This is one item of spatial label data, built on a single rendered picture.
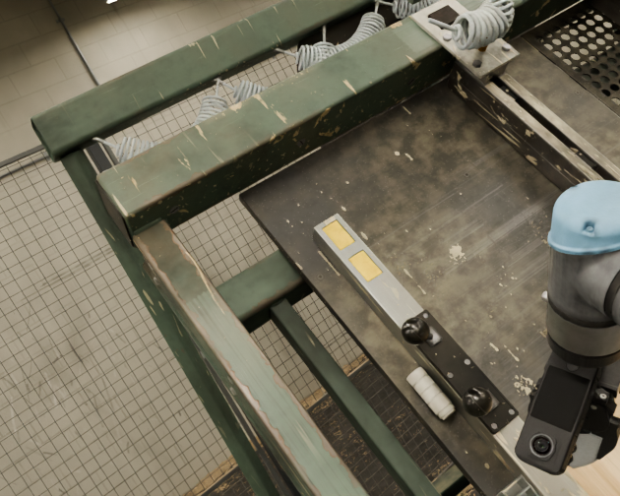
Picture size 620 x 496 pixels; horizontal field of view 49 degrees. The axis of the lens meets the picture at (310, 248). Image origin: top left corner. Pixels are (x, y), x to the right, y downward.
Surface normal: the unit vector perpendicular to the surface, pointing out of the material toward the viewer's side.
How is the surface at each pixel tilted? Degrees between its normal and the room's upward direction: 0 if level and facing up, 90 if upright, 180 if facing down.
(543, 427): 51
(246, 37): 90
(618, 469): 59
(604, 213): 36
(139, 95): 90
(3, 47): 90
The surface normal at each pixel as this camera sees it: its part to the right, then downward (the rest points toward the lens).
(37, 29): 0.47, -0.16
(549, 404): -0.47, -0.36
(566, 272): -0.87, 0.42
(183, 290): 0.04, -0.51
